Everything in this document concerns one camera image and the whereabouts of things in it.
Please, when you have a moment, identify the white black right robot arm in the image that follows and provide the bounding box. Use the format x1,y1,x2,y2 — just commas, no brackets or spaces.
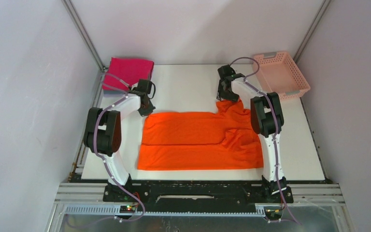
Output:
217,65,286,202

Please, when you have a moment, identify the pink plastic basket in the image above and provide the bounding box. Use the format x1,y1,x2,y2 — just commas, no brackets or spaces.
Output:
253,51,311,100

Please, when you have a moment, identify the aluminium frame rail front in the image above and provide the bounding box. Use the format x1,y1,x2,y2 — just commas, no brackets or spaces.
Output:
45,181,353,232

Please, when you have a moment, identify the aluminium corner post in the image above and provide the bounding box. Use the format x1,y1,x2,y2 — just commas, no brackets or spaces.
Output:
61,0,106,72
293,0,332,63

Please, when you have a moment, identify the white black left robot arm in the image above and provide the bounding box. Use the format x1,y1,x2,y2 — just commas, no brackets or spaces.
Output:
83,79,156,201

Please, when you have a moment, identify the left aluminium corner post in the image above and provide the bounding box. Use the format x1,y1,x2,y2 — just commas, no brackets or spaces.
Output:
61,0,106,72

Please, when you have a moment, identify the left controller board with leds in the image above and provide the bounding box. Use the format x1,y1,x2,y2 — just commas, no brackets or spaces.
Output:
119,205,137,214

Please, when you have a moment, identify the right controller board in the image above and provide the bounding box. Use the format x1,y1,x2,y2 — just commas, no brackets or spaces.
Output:
265,209,283,220

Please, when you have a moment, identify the right aluminium corner post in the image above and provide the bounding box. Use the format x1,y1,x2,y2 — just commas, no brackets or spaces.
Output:
293,0,332,63

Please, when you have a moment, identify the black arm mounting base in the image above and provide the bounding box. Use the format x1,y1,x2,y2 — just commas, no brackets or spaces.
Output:
103,180,294,214

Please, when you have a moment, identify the orange t shirt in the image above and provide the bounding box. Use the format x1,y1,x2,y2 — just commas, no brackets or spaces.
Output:
137,101,263,171

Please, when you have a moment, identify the folded magenta t shirt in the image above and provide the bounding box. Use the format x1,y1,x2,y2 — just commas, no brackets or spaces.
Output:
102,58,155,90

